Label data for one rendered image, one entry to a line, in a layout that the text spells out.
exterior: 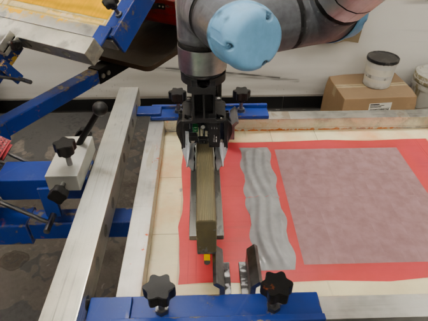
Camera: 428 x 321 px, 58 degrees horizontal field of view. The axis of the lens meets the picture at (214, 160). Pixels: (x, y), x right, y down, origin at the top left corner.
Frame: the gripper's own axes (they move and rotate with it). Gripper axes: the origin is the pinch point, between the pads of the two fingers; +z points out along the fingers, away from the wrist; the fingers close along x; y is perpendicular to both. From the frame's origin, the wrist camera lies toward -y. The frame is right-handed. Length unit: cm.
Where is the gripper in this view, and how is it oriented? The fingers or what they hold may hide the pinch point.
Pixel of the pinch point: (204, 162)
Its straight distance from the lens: 74.8
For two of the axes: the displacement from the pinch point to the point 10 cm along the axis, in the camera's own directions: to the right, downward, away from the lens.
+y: 0.3, 6.1, -7.9
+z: 0.0, 7.9, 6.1
